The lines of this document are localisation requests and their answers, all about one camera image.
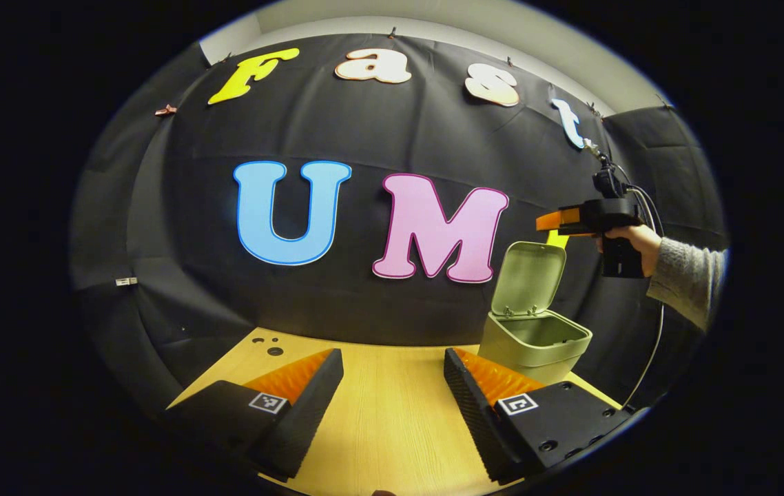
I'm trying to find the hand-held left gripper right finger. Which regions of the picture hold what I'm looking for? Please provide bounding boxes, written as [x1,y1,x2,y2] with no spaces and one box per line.
[443,347,635,484]

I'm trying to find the black backdrop cloth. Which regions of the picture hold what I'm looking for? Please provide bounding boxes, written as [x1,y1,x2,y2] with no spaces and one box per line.
[68,33,730,414]

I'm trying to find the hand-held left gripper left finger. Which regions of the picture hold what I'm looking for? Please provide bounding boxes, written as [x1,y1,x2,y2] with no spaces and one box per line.
[161,348,344,483]

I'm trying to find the pale green desktop garbage bin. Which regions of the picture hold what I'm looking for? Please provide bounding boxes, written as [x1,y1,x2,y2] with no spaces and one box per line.
[478,241,592,385]

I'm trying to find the thin grey gripper cable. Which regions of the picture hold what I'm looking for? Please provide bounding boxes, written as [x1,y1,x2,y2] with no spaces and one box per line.
[584,138,667,411]

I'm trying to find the wooden desktop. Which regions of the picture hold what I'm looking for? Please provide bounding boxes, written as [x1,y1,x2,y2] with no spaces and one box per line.
[166,327,623,496]

